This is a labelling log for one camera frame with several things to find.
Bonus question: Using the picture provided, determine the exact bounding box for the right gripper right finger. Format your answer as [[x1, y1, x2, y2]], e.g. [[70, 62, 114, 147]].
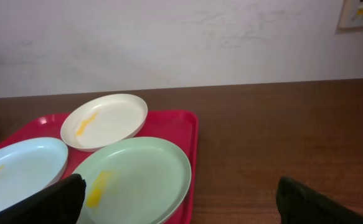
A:
[[276, 177, 363, 224]]

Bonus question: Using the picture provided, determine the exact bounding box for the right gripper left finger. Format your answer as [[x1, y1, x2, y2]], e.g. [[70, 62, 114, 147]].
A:
[[0, 174, 87, 224]]

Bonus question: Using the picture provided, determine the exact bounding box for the light blue plate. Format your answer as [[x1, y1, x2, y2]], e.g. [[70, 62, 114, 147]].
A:
[[0, 138, 68, 211]]

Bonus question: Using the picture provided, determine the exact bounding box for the light green plate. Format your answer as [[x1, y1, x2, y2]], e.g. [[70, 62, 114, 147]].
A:
[[74, 137, 192, 224]]

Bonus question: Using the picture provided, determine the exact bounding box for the cream white plate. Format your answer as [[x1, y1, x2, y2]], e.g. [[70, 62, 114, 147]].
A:
[[60, 94, 148, 152]]

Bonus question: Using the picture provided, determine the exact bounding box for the red plastic tray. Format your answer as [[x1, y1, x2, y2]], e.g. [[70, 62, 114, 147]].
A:
[[0, 110, 199, 224]]

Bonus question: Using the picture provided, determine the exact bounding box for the white wall control panel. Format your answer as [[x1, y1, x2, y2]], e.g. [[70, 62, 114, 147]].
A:
[[339, 0, 363, 29]]

